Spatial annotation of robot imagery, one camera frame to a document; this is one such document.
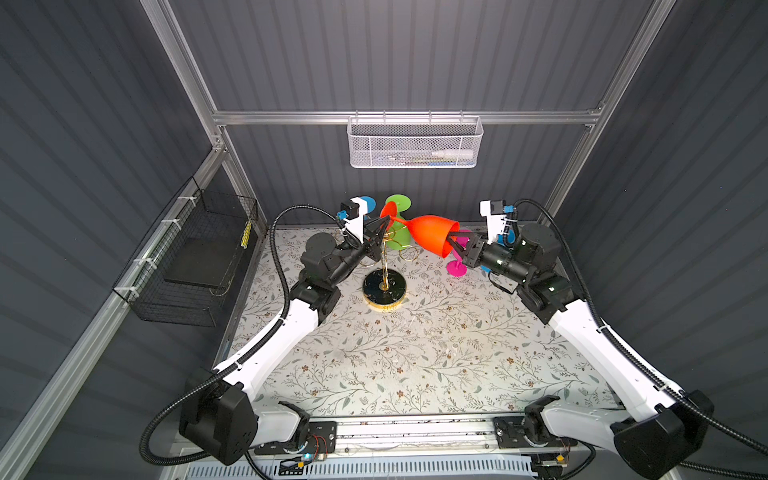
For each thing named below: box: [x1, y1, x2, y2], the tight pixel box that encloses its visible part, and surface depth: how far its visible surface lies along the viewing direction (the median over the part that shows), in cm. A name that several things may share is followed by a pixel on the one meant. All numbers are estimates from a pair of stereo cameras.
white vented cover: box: [184, 459, 536, 480], surface depth 71 cm
